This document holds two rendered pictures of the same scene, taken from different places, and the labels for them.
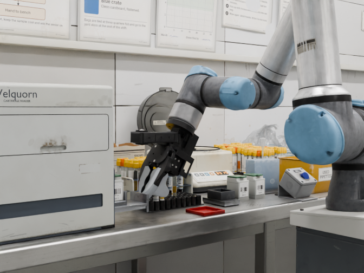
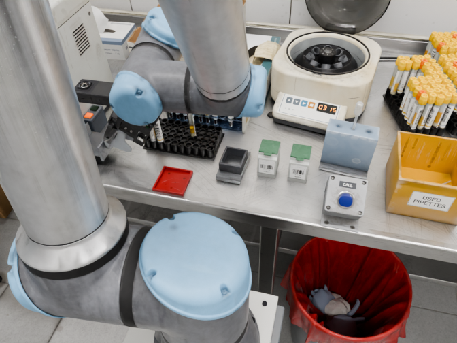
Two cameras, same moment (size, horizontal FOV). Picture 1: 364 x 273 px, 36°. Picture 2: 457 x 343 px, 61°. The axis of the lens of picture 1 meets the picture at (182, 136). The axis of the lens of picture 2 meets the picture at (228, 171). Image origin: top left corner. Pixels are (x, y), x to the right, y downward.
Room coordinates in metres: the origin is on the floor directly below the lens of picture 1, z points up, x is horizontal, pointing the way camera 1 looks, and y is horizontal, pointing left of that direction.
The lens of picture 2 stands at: (1.12, -0.59, 1.49)
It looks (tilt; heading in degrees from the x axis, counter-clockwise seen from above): 47 degrees down; 56
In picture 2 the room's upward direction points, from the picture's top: 3 degrees counter-clockwise
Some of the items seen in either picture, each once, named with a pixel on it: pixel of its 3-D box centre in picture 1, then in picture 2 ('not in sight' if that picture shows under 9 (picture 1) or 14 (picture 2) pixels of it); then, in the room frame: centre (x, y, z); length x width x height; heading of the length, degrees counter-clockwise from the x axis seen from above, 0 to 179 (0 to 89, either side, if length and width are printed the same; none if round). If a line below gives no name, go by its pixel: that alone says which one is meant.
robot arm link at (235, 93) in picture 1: (233, 93); (154, 86); (1.31, -0.12, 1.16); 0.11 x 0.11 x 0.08; 45
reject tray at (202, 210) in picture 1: (205, 210); (173, 180); (1.33, -0.06, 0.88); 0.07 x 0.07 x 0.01; 39
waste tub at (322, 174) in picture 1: (308, 173); (427, 177); (1.71, -0.39, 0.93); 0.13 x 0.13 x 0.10; 38
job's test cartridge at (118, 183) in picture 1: (110, 190); not in sight; (1.21, 0.16, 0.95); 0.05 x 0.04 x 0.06; 39
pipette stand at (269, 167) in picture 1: (262, 175); (348, 147); (1.66, -0.24, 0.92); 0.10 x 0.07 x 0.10; 124
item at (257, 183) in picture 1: (254, 186); (299, 163); (1.56, -0.20, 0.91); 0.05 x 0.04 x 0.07; 39
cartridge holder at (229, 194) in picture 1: (221, 196); (233, 162); (1.46, -0.10, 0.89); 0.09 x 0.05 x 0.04; 37
